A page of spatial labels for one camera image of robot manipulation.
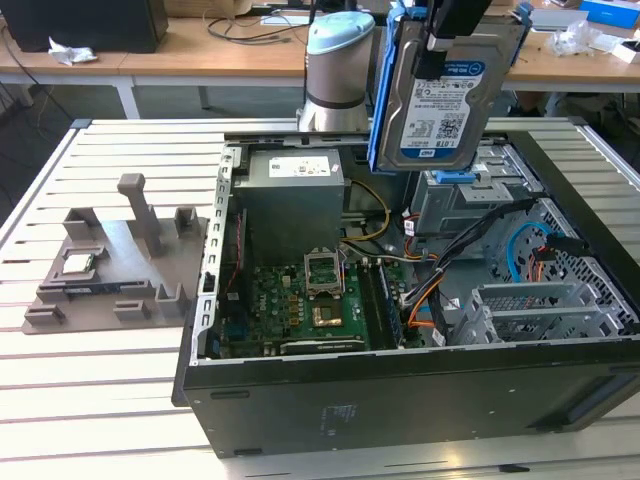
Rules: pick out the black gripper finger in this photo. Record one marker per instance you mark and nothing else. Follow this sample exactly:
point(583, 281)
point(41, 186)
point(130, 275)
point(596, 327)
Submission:
point(450, 20)

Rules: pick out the hard disk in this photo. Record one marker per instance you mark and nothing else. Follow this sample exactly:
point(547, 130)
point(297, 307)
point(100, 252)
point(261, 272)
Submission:
point(440, 110)

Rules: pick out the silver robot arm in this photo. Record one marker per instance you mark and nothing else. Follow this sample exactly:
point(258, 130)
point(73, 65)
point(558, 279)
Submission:
point(335, 75)

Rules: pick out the metal disk bay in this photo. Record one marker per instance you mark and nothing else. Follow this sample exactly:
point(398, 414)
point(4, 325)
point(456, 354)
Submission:
point(525, 305)

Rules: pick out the flat silver box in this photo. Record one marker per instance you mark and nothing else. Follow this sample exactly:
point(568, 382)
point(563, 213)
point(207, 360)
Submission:
point(555, 20)

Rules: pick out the wooden desk with white legs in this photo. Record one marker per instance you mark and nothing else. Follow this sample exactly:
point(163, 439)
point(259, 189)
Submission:
point(550, 70)
point(200, 55)

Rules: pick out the clear plastic bags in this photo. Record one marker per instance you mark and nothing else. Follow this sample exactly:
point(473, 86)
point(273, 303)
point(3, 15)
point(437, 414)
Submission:
point(570, 40)

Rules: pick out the blue plastic drive latch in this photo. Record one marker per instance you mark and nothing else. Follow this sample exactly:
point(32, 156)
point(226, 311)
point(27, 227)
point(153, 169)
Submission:
point(452, 177)

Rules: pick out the blue cardboard box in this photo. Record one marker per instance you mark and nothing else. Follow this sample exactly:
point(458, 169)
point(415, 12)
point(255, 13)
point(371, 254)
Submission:
point(610, 10)

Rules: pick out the white box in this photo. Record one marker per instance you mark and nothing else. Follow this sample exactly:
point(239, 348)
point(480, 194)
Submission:
point(625, 50)

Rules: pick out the metal drive cage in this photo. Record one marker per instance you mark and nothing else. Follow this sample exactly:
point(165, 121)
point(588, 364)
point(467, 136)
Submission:
point(450, 210)

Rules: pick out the grey power supply unit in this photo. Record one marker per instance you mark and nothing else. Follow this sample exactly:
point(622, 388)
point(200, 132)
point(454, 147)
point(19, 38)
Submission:
point(290, 210)

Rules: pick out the installed RAM stick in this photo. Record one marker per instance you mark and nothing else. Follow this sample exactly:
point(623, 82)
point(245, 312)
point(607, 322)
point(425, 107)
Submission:
point(391, 310)

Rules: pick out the black RAM slot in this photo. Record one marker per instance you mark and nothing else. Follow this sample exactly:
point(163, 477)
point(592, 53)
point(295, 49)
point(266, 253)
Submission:
point(369, 305)

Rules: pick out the CPU socket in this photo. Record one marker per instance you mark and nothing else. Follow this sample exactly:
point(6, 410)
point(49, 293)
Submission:
point(326, 316)

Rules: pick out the green motherboard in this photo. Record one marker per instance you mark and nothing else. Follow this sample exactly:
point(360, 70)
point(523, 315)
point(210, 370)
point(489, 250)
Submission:
point(280, 305)

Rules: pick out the black graphics card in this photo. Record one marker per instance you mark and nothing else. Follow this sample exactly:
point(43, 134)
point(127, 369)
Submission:
point(320, 346)

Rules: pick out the large black box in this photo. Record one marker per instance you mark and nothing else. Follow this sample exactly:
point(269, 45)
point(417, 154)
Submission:
point(90, 25)

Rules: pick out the crumpled white paper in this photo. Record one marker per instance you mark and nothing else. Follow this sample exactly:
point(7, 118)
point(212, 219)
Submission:
point(70, 52)

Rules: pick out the black PC case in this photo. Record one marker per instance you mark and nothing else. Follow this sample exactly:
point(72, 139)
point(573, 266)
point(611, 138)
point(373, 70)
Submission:
point(400, 410)

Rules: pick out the grey parts rack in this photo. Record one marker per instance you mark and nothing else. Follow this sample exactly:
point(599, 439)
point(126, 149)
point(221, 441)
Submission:
point(125, 250)

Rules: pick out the silver CPU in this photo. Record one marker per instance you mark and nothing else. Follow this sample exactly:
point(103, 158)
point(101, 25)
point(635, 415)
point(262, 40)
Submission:
point(77, 265)

